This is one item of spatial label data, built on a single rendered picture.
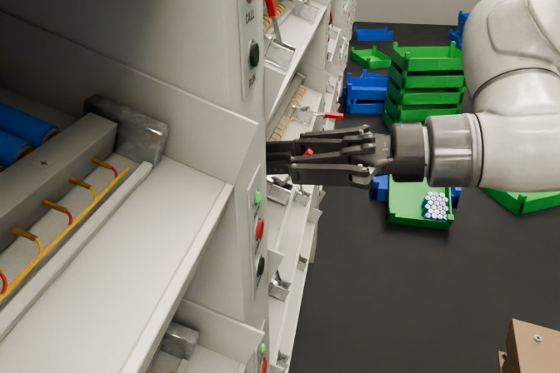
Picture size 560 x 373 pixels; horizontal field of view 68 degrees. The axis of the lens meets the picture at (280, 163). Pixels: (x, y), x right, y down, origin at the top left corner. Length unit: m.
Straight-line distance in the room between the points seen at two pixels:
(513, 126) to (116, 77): 0.41
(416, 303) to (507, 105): 0.79
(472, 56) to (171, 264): 0.49
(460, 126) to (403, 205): 1.01
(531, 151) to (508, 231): 1.08
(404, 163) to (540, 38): 0.21
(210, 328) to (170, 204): 0.17
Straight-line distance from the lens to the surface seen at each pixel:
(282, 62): 0.50
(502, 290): 1.36
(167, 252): 0.23
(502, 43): 0.59
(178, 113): 0.27
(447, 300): 1.27
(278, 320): 0.69
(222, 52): 0.25
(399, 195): 1.52
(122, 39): 0.27
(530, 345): 0.83
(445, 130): 0.51
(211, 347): 0.41
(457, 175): 0.52
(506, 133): 0.52
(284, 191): 0.57
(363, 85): 2.43
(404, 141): 0.51
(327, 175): 0.50
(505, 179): 0.53
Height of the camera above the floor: 0.89
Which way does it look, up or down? 30 degrees down
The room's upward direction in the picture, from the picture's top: straight up
